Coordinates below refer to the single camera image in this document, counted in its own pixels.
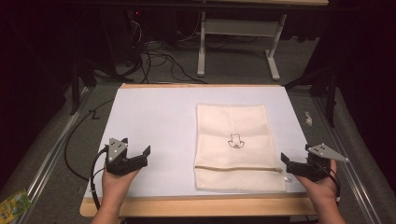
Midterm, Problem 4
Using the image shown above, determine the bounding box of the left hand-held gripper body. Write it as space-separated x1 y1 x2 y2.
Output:
105 137 149 176

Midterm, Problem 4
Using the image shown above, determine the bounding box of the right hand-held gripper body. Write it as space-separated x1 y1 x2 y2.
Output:
286 142 350 183

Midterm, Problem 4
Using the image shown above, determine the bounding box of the cream zippered cloth bag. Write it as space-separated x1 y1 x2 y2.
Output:
192 103 294 193

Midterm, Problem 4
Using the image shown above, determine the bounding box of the person's left hand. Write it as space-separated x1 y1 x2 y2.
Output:
100 167 140 201

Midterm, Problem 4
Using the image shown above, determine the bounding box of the person's right hand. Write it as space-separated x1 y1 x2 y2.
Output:
294 159 339 205

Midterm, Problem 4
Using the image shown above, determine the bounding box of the white table mat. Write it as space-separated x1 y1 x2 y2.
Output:
83 86 310 199

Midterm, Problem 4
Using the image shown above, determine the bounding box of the black stand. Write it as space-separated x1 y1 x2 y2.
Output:
68 58 98 117
283 64 340 129

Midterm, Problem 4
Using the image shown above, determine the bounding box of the black device with red light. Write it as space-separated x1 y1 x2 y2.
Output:
124 8 148 67

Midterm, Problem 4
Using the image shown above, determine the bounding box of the green printed packet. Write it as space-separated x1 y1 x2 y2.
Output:
0 188 33 224

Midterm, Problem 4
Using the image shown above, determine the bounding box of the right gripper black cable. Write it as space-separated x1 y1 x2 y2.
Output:
323 167 342 203

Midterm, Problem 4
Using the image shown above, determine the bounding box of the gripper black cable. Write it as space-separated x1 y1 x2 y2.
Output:
89 147 109 211
323 167 342 203

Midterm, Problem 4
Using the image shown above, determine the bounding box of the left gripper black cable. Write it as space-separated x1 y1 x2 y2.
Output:
89 147 109 211

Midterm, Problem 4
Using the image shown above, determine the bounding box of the metal floor rail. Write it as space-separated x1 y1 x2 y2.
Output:
14 86 92 224
312 95 376 224

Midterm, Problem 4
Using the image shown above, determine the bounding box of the long black floor cable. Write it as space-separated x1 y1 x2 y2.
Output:
63 97 116 182

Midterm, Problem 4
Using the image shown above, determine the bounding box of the tangle of black cables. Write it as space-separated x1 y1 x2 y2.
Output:
136 39 208 85

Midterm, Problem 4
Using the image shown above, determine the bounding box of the white metal desk frame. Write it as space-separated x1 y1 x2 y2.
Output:
196 10 288 82

